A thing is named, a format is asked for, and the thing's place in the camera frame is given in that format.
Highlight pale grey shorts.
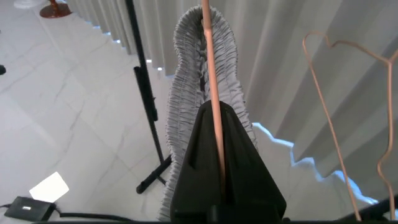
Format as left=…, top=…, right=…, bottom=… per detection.
left=157, top=4, right=259, bottom=222

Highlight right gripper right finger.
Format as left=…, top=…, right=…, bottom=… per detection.
left=221, top=101, right=287, bottom=223

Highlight black cable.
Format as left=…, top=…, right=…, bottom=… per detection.
left=55, top=210, right=135, bottom=222

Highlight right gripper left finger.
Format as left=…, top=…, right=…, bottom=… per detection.
left=170, top=100, right=224, bottom=223

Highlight white curtain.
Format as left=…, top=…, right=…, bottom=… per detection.
left=67, top=0, right=398, bottom=203

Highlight pink clothes hanger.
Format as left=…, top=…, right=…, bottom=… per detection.
left=200, top=0, right=227, bottom=195
left=302, top=30, right=398, bottom=222

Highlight black power adapter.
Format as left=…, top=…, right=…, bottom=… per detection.
left=3, top=195, right=57, bottom=222

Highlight black clothes rack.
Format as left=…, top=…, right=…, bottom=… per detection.
left=124, top=0, right=398, bottom=222

